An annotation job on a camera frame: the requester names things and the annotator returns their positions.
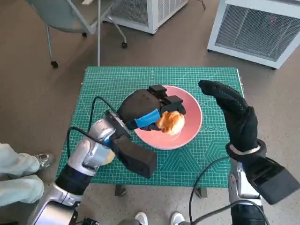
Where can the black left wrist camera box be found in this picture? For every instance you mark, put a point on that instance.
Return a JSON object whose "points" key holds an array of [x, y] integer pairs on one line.
{"points": [[138, 159]]}

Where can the round yellow toy bun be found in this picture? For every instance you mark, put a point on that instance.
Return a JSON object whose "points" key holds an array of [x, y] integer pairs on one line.
{"points": [[110, 158]]}

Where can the white shoe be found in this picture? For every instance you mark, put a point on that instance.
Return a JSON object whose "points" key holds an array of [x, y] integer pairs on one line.
{"points": [[177, 219], [141, 219]]}

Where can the person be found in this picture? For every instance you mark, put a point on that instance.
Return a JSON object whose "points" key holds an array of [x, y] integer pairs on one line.
{"points": [[18, 164]]}

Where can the pink bowl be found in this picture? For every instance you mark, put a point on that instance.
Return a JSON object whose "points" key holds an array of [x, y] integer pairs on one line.
{"points": [[187, 131]]}

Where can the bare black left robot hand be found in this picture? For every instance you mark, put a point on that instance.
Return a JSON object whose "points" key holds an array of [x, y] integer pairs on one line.
{"points": [[138, 103]]}

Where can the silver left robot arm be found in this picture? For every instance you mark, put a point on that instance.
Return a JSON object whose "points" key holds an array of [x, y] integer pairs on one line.
{"points": [[91, 150]]}

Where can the white metal pole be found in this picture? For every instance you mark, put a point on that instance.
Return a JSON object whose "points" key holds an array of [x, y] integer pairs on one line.
{"points": [[99, 35]]}

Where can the green cutting mat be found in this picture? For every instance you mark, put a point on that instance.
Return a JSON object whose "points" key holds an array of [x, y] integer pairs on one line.
{"points": [[164, 168]]}

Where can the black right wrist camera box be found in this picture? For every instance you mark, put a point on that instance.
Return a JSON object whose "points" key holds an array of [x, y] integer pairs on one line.
{"points": [[274, 180]]}

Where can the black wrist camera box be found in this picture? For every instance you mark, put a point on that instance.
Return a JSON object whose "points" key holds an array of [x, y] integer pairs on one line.
{"points": [[274, 180], [138, 159]]}

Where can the orange twisted toy bread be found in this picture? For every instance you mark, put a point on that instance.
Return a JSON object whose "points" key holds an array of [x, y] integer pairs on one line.
{"points": [[172, 123]]}

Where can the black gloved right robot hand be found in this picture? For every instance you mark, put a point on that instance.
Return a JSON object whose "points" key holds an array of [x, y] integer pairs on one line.
{"points": [[236, 112]]}

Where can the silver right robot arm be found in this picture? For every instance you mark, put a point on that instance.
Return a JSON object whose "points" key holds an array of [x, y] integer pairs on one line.
{"points": [[241, 185]]}

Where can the grey office chair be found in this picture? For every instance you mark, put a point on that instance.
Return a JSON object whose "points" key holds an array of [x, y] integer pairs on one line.
{"points": [[58, 14]]}

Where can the white mesh cabinet unit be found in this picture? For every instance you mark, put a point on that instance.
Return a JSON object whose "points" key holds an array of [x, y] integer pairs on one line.
{"points": [[140, 14], [253, 30]]}

